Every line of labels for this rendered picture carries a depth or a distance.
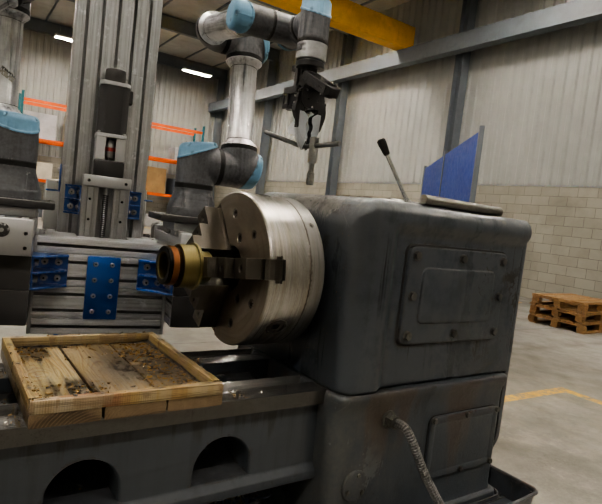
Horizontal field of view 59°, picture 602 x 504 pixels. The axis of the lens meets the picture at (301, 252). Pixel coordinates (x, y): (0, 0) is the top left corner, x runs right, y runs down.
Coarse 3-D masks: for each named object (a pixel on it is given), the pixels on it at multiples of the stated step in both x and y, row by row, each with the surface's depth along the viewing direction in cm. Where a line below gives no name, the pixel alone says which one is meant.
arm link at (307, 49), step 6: (300, 42) 127; (306, 42) 126; (312, 42) 126; (318, 42) 126; (300, 48) 127; (306, 48) 126; (312, 48) 126; (318, 48) 126; (324, 48) 128; (300, 54) 127; (306, 54) 126; (312, 54) 126; (318, 54) 127; (324, 54) 128; (318, 60) 128; (324, 60) 128
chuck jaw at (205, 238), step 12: (204, 216) 110; (216, 216) 111; (204, 228) 108; (216, 228) 109; (192, 240) 105; (204, 240) 106; (216, 240) 108; (228, 240) 109; (216, 252) 108; (228, 252) 109
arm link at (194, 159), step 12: (180, 144) 160; (192, 144) 157; (204, 144) 158; (216, 144) 162; (180, 156) 158; (192, 156) 157; (204, 156) 158; (216, 156) 161; (180, 168) 159; (192, 168) 157; (204, 168) 159; (216, 168) 160; (180, 180) 159; (192, 180) 158; (204, 180) 159; (216, 180) 163
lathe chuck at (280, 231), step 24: (240, 192) 107; (240, 216) 106; (264, 216) 99; (288, 216) 103; (240, 240) 106; (264, 240) 98; (288, 240) 99; (288, 264) 98; (240, 288) 104; (264, 288) 97; (288, 288) 98; (240, 312) 104; (264, 312) 97; (288, 312) 100; (216, 336) 112; (240, 336) 103; (264, 336) 103
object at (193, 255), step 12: (168, 252) 98; (180, 252) 100; (192, 252) 100; (204, 252) 104; (156, 264) 103; (168, 264) 98; (180, 264) 98; (192, 264) 99; (168, 276) 98; (180, 276) 99; (192, 276) 100; (192, 288) 102
